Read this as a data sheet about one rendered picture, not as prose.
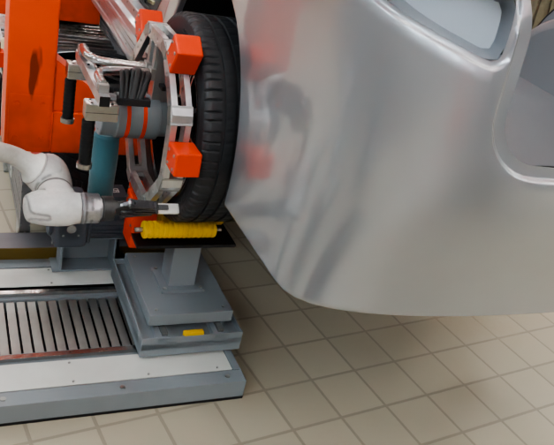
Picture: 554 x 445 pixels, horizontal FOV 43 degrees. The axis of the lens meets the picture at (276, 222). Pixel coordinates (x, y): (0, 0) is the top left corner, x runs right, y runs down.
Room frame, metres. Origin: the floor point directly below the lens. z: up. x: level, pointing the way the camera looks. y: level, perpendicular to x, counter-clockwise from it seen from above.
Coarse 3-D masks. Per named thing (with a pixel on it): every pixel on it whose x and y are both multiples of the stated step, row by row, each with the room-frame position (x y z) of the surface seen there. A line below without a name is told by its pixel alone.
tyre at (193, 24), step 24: (168, 24) 2.27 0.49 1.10; (192, 24) 2.07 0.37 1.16; (216, 24) 2.10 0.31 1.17; (216, 48) 2.00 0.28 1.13; (216, 72) 1.94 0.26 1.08; (216, 96) 1.89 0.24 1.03; (216, 120) 1.87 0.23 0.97; (216, 144) 1.85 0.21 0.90; (216, 168) 1.86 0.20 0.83; (192, 192) 1.86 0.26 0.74; (216, 192) 1.88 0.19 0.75; (168, 216) 2.01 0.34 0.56; (192, 216) 1.92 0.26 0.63; (216, 216) 1.96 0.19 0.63
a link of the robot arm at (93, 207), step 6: (84, 192) 1.81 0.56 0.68; (84, 198) 1.78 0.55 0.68; (90, 198) 1.79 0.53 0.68; (96, 198) 1.80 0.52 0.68; (84, 204) 1.76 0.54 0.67; (90, 204) 1.77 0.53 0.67; (96, 204) 1.78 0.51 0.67; (102, 204) 1.80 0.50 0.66; (84, 210) 1.76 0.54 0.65; (90, 210) 1.76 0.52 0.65; (96, 210) 1.77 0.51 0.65; (102, 210) 1.79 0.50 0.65; (84, 216) 1.75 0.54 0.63; (90, 216) 1.76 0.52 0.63; (96, 216) 1.77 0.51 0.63; (84, 222) 1.77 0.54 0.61; (90, 222) 1.78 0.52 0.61; (96, 222) 1.79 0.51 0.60
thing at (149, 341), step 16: (112, 272) 2.29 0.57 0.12; (128, 288) 2.17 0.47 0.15; (128, 304) 2.05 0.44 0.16; (128, 320) 2.03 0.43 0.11; (144, 320) 2.00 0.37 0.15; (144, 336) 1.91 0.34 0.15; (160, 336) 1.91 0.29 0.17; (176, 336) 1.93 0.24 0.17; (192, 336) 1.95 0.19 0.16; (208, 336) 1.98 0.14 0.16; (224, 336) 2.01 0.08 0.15; (240, 336) 2.04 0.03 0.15; (144, 352) 1.88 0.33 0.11; (160, 352) 1.90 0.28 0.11; (176, 352) 1.93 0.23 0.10; (192, 352) 1.96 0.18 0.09
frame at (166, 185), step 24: (144, 48) 2.22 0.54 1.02; (168, 48) 1.97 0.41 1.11; (168, 72) 1.93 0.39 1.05; (168, 96) 1.90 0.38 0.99; (168, 120) 1.86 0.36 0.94; (192, 120) 1.87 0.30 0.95; (144, 144) 2.25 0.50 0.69; (168, 144) 1.84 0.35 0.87; (144, 168) 2.19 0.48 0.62; (168, 168) 1.85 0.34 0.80; (144, 192) 2.02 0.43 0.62; (168, 192) 1.91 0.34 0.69
